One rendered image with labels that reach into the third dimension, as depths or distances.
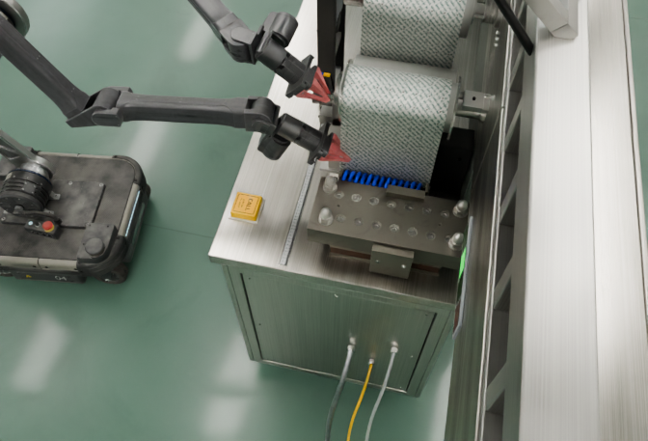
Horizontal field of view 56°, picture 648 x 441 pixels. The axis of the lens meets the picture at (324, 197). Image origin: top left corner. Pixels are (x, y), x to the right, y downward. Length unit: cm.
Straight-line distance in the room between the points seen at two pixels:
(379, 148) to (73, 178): 158
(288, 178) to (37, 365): 137
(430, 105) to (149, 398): 159
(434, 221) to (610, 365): 66
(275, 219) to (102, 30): 230
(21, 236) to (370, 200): 156
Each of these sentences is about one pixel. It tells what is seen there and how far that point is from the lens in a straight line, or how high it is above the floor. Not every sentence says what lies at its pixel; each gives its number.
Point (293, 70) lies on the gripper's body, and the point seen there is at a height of 132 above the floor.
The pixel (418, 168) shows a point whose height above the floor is 109.
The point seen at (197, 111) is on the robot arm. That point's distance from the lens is 150.
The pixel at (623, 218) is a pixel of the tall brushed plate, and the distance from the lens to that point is 113.
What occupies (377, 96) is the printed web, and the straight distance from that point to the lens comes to 139.
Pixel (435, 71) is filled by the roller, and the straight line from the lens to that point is 155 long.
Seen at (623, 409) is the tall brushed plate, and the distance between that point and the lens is 98.
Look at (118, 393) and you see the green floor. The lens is 252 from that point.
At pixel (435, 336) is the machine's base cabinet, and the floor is 68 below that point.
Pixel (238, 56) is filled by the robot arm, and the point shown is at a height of 133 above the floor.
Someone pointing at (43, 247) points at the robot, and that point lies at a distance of 260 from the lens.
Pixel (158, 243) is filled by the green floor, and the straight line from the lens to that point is 274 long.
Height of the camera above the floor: 230
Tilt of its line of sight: 56 degrees down
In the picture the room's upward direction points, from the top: straight up
